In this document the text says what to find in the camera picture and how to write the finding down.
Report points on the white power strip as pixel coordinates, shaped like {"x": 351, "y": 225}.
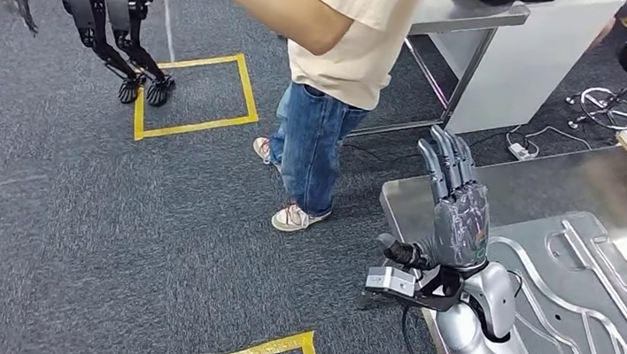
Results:
{"x": 522, "y": 152}

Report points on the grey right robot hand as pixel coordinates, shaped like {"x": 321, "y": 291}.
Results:
{"x": 461, "y": 228}

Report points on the steel workbench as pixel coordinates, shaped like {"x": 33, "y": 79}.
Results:
{"x": 555, "y": 179}

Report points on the steel table with white panel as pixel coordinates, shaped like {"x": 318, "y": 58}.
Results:
{"x": 528, "y": 58}

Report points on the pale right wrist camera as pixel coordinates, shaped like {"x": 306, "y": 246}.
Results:
{"x": 390, "y": 280}

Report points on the stamped metal sheet part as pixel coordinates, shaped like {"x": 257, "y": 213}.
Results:
{"x": 566, "y": 346}

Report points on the standing person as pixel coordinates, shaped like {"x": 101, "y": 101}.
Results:
{"x": 353, "y": 38}

